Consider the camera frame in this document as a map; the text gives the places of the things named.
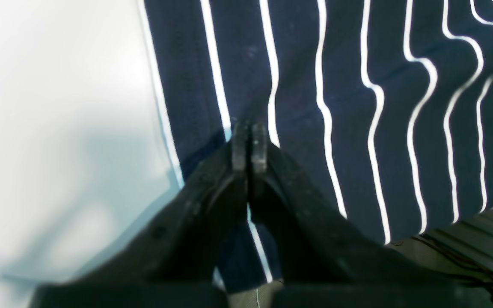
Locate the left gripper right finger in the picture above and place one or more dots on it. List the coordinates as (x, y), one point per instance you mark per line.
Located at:
(325, 260)

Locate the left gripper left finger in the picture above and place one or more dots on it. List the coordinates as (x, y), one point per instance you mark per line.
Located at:
(170, 263)

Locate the navy white striped t-shirt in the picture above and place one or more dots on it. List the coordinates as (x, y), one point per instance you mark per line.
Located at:
(386, 104)

